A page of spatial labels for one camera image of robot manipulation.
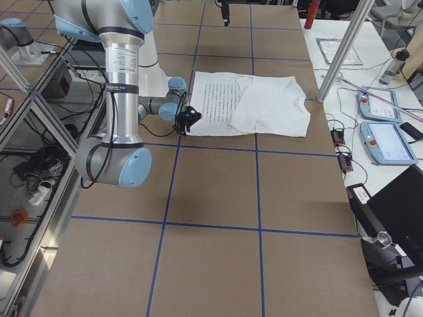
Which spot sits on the black laptop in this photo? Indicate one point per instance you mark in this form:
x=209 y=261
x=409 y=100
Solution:
x=395 y=209

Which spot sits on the lower blue teach pendant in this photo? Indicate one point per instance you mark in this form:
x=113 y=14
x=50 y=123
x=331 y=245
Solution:
x=386 y=144

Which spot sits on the upper blue teach pendant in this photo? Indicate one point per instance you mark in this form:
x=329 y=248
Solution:
x=374 y=109

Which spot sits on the lower orange black adapter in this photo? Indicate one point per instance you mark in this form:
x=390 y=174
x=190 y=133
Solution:
x=345 y=163

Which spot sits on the blue teach pendant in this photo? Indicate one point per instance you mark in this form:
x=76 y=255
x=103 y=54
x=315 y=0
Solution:
x=386 y=144
x=374 y=109

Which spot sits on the pink rod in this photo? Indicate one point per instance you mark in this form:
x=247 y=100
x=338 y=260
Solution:
x=419 y=119

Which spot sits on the red bottle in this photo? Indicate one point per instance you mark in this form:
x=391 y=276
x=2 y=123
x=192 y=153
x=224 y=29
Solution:
x=311 y=14

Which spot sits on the upper orange black adapter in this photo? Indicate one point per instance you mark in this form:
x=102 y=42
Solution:
x=337 y=137

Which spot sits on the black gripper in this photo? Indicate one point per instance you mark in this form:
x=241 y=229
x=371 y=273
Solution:
x=225 y=12
x=186 y=121

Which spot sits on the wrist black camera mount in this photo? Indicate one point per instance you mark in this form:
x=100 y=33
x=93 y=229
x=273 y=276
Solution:
x=190 y=116

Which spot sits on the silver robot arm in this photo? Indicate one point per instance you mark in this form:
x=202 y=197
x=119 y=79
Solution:
x=135 y=87

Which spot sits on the aluminium frame post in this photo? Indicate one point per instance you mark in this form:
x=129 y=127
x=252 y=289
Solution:
x=352 y=31

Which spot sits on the white camera post with base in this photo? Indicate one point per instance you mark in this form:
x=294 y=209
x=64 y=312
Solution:
x=152 y=80

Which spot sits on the white power strip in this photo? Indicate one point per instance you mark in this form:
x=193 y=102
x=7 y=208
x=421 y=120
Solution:
x=38 y=197

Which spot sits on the clear water bottle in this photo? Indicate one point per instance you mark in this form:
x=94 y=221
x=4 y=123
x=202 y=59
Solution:
x=395 y=66

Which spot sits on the orange black adapter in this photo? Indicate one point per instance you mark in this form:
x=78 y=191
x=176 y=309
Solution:
x=345 y=163
x=337 y=137

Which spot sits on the white long-sleeve printed shirt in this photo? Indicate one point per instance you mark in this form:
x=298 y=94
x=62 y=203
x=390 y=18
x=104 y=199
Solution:
x=233 y=104

